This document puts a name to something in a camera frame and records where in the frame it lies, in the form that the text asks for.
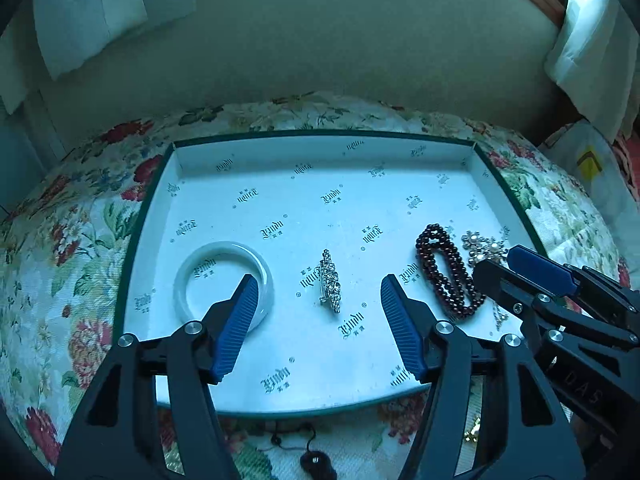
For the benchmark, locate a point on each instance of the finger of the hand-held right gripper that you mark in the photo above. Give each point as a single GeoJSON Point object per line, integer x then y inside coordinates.
{"type": "Point", "coordinates": [540, 267]}
{"type": "Point", "coordinates": [500, 282]}

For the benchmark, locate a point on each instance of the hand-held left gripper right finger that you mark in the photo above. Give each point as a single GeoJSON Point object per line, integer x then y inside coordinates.
{"type": "Point", "coordinates": [400, 330]}

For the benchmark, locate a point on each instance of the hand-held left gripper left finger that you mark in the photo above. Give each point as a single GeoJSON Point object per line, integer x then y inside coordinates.
{"type": "Point", "coordinates": [235, 330]}

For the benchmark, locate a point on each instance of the pearl flower brooch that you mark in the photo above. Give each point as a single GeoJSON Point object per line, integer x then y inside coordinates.
{"type": "Point", "coordinates": [480, 247]}

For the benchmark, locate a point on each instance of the white printed jewelry tray box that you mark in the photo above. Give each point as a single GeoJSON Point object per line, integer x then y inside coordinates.
{"type": "Point", "coordinates": [300, 200]}

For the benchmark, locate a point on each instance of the white jade bangle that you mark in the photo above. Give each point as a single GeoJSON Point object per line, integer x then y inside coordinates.
{"type": "Point", "coordinates": [190, 270]}

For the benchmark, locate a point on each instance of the silver rhinestone brooch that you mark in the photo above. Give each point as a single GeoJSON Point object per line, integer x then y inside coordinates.
{"type": "Point", "coordinates": [330, 280]}

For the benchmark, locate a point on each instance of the white plastic bag yellow mark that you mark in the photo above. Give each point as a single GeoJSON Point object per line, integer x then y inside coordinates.
{"type": "Point", "coordinates": [590, 180]}

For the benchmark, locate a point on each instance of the pink cloth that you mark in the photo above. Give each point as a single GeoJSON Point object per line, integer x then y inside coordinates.
{"type": "Point", "coordinates": [629, 160]}

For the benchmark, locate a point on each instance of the floral bed cover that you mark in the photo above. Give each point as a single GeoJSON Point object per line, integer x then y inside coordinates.
{"type": "Point", "coordinates": [75, 260]}

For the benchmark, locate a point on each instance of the white curtain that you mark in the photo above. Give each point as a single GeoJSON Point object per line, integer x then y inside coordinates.
{"type": "Point", "coordinates": [85, 10]}
{"type": "Point", "coordinates": [595, 45]}

